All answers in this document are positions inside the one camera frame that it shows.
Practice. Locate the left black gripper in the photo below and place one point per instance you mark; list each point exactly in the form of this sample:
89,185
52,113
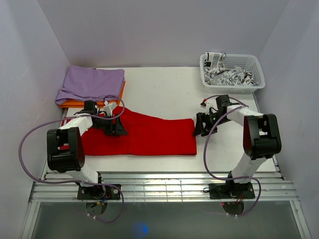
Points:
115,129

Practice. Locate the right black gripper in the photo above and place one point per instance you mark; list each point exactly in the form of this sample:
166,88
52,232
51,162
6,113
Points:
202,117

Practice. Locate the red trousers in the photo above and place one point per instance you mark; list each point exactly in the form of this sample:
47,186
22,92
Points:
147,136

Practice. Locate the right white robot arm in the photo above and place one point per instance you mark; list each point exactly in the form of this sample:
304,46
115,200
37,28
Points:
261,141

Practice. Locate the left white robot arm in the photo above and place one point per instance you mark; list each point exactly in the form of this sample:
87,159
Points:
65,151

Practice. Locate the black white printed trousers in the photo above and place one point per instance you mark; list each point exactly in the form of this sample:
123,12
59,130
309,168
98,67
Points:
218,74

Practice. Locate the folded purple trousers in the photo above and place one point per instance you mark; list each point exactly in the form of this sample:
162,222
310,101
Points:
83,84

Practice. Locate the white plastic basket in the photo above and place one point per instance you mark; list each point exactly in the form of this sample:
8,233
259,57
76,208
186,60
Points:
247,62

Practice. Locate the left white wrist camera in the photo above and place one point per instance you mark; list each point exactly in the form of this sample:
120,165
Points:
109,107

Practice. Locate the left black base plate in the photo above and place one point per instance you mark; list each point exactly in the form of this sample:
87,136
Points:
112,193

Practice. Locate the aluminium frame rail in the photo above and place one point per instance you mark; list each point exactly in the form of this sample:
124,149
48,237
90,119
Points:
170,187

